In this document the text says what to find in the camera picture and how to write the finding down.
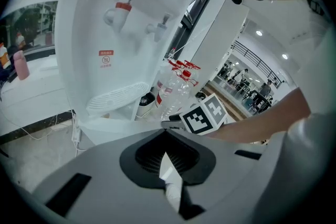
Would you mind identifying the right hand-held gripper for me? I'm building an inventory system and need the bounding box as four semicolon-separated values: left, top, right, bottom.
160;93;228;136

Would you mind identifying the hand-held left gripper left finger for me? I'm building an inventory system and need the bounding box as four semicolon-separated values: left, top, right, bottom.
30;128;182;224

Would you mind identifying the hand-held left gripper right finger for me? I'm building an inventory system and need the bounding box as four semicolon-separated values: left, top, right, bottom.
164;128;270;224

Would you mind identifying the white drawer cabinet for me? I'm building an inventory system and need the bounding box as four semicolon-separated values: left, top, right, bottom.
54;0;194;145

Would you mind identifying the person's right forearm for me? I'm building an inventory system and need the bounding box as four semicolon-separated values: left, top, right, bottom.
207;86;313;144

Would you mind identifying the white tap with red collar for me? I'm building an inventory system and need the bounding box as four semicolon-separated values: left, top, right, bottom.
103;0;148;34

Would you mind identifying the black and white cup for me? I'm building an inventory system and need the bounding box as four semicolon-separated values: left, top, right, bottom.
135;91;158;121

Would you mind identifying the white power strip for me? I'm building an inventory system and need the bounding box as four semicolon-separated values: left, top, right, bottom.
71;112;81;145

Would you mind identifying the black railing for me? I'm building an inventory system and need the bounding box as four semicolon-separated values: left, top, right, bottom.
230;40;285;85

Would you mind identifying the white drip tray grille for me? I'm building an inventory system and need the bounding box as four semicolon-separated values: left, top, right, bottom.
86;81;148;116

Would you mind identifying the person's white shirt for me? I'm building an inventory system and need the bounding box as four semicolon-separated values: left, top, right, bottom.
262;0;336;218

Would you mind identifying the pink bottle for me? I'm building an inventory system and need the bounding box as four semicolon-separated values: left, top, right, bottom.
13;50;30;81

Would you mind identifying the orange white bottle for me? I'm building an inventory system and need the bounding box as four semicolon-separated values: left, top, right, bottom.
0;43;12;70

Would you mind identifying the clear water bottle red handle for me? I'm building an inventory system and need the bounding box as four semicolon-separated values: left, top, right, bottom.
155;60;175;109
159;69;200;121

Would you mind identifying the long white floor cable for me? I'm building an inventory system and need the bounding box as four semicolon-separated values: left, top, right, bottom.
0;104;87;157

